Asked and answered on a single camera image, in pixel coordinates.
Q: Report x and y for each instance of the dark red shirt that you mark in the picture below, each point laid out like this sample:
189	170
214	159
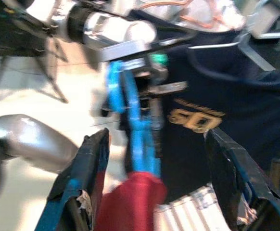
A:
130	204

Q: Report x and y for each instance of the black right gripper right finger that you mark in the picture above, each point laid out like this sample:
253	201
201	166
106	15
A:
238	183

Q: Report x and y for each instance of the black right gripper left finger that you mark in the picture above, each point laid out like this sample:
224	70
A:
77	180

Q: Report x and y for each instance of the black shirt with print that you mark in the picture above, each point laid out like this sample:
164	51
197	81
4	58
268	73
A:
226	96

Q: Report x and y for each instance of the grey robot right leg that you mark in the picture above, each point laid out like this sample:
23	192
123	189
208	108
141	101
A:
34	142

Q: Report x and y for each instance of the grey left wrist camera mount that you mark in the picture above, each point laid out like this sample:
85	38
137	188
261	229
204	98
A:
123	49

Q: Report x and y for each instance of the blue plastic hanger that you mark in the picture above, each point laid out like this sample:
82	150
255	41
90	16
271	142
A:
137	134

